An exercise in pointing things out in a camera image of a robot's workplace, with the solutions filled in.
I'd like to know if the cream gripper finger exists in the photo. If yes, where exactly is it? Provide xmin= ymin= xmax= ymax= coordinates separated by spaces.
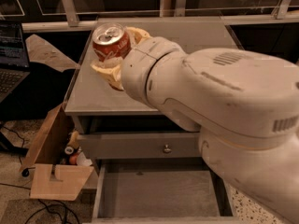
xmin=91 ymin=57 xmax=123 ymax=91
xmin=125 ymin=27 xmax=150 ymax=48

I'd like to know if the red coke can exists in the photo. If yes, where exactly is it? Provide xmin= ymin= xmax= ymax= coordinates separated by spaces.
xmin=92 ymin=23 xmax=131 ymax=62

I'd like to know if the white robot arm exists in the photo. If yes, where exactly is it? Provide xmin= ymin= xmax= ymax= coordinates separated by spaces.
xmin=92 ymin=23 xmax=299 ymax=224

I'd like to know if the grey top drawer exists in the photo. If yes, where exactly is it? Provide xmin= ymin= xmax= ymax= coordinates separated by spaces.
xmin=78 ymin=133 xmax=200 ymax=160

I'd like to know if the round metal drawer knob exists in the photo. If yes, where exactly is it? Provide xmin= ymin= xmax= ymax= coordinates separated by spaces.
xmin=163 ymin=145 xmax=172 ymax=154

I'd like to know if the grey drawer cabinet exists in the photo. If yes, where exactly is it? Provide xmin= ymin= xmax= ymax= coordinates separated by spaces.
xmin=64 ymin=15 xmax=244 ymax=224

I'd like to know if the open grey middle drawer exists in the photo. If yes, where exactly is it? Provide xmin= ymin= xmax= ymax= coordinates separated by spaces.
xmin=92 ymin=158 xmax=241 ymax=224

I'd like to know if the small bottle in box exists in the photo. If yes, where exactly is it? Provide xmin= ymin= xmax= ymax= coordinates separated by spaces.
xmin=64 ymin=131 xmax=79 ymax=155

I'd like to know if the black laptop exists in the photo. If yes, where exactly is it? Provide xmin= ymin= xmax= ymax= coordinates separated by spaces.
xmin=0 ymin=21 xmax=30 ymax=103

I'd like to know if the orange ball in box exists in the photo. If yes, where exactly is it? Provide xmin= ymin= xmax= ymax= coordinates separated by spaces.
xmin=68 ymin=153 xmax=78 ymax=165

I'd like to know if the brown cardboard box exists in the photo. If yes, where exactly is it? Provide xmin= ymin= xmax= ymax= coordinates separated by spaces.
xmin=20 ymin=105 xmax=93 ymax=201

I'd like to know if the metal railing frame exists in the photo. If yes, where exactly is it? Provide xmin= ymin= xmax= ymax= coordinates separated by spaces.
xmin=0 ymin=0 xmax=299 ymax=34

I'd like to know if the black floor cable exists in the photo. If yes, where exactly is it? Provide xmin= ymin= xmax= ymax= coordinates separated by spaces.
xmin=0 ymin=123 xmax=81 ymax=224

